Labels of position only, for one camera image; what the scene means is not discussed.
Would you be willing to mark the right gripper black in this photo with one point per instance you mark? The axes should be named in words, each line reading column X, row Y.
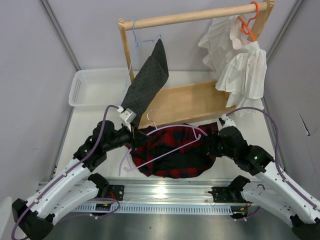
column 211, row 145

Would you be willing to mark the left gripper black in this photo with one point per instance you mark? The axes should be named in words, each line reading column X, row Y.
column 137, row 138

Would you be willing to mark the red plaid skirt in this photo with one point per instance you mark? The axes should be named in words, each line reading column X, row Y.
column 177, row 152

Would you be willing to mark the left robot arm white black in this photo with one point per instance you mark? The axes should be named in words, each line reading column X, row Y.
column 77, row 183

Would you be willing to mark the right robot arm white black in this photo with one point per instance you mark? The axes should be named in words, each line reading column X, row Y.
column 277, row 193

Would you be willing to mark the light blue hanger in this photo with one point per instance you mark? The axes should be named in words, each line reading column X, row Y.
column 137, row 45

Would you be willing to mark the orange hanger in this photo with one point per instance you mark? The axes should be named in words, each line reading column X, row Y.
column 245, row 26

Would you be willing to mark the wooden clothes rack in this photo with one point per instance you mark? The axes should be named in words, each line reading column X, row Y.
column 196, row 101

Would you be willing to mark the white plastic basket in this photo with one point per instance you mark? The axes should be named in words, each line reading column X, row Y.
column 98, row 88

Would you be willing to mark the grey dotted garment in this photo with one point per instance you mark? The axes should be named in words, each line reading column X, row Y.
column 147, row 83

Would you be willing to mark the white pleated garment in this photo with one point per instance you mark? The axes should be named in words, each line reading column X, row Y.
column 239, row 65

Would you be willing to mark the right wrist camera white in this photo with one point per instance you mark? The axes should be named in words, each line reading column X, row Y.
column 225, row 121

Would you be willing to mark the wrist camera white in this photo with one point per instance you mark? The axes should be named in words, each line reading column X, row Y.
column 225, row 121
column 126, row 116

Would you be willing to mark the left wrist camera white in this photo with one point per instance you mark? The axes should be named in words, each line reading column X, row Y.
column 126, row 116

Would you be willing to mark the aluminium mounting rail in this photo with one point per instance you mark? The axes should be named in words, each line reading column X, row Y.
column 167, row 191

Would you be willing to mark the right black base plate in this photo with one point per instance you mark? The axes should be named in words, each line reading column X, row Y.
column 224, row 194

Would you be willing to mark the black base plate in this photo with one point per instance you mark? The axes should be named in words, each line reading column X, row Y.
column 224, row 194
column 116, row 192

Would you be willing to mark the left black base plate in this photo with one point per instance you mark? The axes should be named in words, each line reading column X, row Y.
column 116, row 192

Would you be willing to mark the white slotted cable duct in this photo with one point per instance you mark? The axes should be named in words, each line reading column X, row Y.
column 167, row 209

